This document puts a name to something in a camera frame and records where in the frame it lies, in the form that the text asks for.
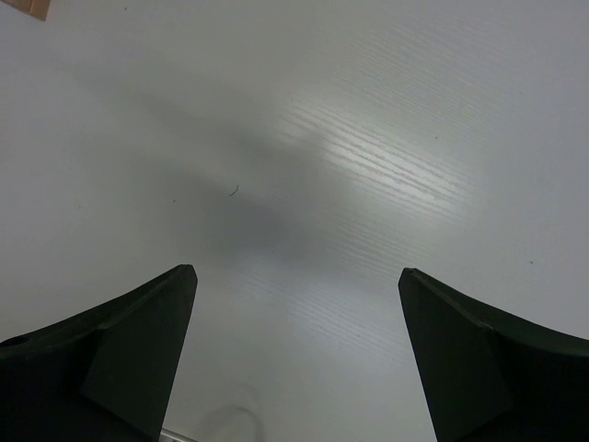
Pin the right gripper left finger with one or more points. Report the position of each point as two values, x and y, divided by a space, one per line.
105 374

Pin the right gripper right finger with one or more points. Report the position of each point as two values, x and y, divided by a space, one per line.
488 375

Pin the wood block numbered twelve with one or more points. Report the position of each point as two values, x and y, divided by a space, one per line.
33 8

